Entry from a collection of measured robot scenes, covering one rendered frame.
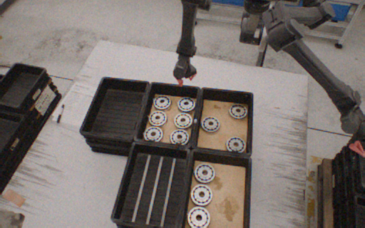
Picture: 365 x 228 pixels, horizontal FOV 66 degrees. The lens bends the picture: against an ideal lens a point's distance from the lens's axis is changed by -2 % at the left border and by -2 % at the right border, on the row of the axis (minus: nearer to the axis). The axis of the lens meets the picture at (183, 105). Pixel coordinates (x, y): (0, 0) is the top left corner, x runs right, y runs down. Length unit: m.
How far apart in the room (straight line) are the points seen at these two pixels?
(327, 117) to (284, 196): 1.40
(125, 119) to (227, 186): 0.69
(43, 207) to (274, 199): 1.22
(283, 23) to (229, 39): 2.38
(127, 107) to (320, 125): 1.79
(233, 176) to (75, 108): 1.11
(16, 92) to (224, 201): 1.85
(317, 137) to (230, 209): 1.50
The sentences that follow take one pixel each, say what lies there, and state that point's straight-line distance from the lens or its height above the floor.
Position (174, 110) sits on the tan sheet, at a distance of 1.67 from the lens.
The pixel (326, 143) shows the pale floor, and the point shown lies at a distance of 2.75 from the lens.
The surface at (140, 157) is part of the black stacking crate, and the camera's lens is 1.55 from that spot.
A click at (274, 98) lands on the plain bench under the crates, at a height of 0.70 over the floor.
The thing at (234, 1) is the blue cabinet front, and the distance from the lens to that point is 3.28.
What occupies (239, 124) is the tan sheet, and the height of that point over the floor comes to 0.83.
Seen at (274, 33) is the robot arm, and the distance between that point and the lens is 1.01.
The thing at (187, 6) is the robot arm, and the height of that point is 1.61.
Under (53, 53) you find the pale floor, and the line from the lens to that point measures 3.56.
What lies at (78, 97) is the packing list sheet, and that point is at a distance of 2.04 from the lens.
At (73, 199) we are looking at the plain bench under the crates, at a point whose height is 0.70.
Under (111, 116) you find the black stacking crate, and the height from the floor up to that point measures 0.83.
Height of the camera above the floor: 2.21
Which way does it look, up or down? 54 degrees down
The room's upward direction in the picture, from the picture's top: 3 degrees counter-clockwise
